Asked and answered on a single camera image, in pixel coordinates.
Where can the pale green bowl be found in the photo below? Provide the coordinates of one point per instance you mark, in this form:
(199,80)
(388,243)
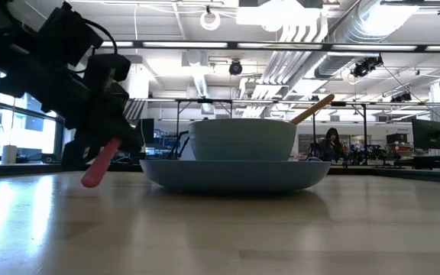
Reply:
(243,139)

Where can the person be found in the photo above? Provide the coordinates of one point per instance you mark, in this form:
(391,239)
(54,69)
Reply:
(330,147)

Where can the black computer monitor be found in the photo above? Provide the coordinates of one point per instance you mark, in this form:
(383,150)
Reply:
(428,133)

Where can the silver ventilation duct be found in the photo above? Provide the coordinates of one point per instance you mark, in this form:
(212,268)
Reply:
(357,34)

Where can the white cylinder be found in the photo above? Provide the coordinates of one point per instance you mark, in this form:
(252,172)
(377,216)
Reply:
(9,154)

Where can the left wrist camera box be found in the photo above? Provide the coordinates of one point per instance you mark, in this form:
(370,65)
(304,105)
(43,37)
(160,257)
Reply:
(105,68)

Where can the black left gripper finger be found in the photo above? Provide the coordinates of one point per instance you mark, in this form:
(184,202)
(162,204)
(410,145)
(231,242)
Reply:
(128,139)
(75,154)

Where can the blue plate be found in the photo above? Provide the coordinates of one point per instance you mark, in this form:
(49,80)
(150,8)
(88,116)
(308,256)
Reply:
(235,175)

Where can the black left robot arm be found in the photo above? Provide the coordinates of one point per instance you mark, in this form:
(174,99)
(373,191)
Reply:
(13,57)

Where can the black overhead camera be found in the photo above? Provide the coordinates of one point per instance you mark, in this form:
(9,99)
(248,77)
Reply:
(365,66)

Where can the black round ceiling device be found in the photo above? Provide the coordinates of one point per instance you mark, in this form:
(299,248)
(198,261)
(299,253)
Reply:
(235,68)

